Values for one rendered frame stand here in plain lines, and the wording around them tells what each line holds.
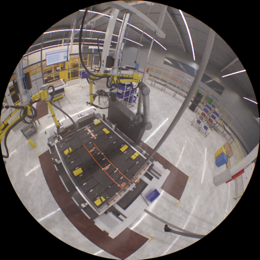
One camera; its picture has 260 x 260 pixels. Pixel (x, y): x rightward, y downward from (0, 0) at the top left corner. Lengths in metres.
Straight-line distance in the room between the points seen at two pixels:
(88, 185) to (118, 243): 1.89
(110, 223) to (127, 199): 0.53
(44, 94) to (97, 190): 1.52
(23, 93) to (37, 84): 9.16
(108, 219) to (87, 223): 1.07
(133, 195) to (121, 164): 0.60
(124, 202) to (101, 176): 0.62
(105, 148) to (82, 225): 2.09
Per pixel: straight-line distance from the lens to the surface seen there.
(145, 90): 1.50
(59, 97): 6.34
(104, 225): 1.64
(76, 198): 1.61
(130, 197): 1.64
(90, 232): 2.66
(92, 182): 1.42
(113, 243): 2.74
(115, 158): 1.52
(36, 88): 10.25
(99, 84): 1.89
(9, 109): 1.32
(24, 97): 1.15
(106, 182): 1.39
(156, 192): 1.71
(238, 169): 4.57
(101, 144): 1.66
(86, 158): 1.56
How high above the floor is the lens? 2.38
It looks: 44 degrees down
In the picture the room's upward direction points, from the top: 16 degrees clockwise
